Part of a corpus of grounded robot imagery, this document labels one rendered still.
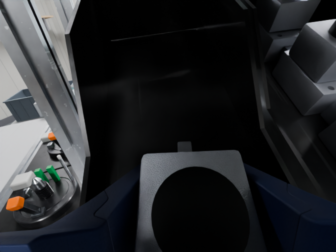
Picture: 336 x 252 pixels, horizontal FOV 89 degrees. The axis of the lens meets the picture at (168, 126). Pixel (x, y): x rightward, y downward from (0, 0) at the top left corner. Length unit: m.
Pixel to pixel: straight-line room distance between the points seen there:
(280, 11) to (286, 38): 0.03
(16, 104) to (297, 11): 2.25
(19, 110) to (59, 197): 1.85
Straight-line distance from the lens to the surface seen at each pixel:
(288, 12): 0.24
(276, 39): 0.24
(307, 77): 0.20
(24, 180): 0.64
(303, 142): 0.19
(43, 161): 0.72
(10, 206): 0.45
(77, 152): 0.17
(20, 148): 1.16
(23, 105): 2.28
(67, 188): 0.53
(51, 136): 0.63
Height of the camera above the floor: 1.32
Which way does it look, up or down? 31 degrees down
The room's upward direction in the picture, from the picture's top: 8 degrees counter-clockwise
